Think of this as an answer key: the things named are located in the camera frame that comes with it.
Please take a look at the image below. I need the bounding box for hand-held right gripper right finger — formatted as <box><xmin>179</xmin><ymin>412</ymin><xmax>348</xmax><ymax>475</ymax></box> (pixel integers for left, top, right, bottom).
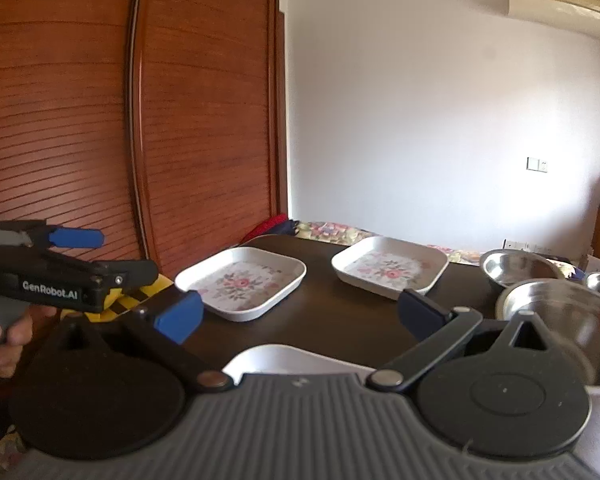
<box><xmin>365</xmin><ymin>287</ymin><xmax>556</xmax><ymax>394</ymax></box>

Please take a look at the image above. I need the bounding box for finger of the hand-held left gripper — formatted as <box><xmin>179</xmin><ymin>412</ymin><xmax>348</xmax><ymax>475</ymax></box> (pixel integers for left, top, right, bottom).
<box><xmin>0</xmin><ymin>219</ymin><xmax>105</xmax><ymax>251</ymax></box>
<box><xmin>91</xmin><ymin>258</ymin><xmax>160</xmax><ymax>306</ymax></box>

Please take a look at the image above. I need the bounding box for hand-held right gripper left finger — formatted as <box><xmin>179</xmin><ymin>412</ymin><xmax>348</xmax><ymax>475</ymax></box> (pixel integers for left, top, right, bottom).
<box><xmin>52</xmin><ymin>289</ymin><xmax>236</xmax><ymax>394</ymax></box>

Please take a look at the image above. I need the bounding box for person's left hand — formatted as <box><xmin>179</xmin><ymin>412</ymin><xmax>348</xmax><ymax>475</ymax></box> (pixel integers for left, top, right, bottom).
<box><xmin>0</xmin><ymin>305</ymin><xmax>59</xmax><ymax>381</ymax></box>

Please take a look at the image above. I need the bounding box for yellow black striped object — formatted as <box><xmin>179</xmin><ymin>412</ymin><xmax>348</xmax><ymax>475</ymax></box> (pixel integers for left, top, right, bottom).
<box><xmin>62</xmin><ymin>274</ymin><xmax>176</xmax><ymax>322</ymax></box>

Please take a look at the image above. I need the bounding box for white square floral plate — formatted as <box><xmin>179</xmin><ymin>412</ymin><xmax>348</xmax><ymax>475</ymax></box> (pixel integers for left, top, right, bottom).
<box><xmin>331</xmin><ymin>236</ymin><xmax>451</xmax><ymax>302</ymax></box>
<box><xmin>174</xmin><ymin>246</ymin><xmax>308</xmax><ymax>323</ymax></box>

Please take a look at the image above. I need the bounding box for floral bed blanket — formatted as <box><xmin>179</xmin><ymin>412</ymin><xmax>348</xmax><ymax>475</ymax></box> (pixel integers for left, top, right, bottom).
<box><xmin>295</xmin><ymin>220</ymin><xmax>486</xmax><ymax>267</ymax></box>

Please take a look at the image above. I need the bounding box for red cloth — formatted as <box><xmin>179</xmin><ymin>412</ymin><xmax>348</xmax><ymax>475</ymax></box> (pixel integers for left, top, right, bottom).
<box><xmin>240</xmin><ymin>214</ymin><xmax>290</xmax><ymax>244</ymax></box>

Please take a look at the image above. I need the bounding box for large steel bowl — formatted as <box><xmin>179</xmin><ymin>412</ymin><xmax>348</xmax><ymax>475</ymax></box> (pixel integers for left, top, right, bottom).
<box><xmin>495</xmin><ymin>279</ymin><xmax>600</xmax><ymax>387</ymax></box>

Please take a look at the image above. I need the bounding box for floral patterned cloth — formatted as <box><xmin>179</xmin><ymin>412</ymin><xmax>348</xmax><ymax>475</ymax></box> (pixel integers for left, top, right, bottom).
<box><xmin>0</xmin><ymin>425</ymin><xmax>31</xmax><ymax>480</ymax></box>

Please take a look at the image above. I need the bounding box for brown wooden wardrobe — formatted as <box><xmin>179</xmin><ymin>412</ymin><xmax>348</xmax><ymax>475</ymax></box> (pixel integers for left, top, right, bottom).
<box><xmin>0</xmin><ymin>0</ymin><xmax>292</xmax><ymax>288</ymax></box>

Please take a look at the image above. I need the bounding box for white wall socket row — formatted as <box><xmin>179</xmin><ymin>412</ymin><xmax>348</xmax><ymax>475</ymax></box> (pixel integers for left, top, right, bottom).
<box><xmin>502</xmin><ymin>238</ymin><xmax>556</xmax><ymax>257</ymax></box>

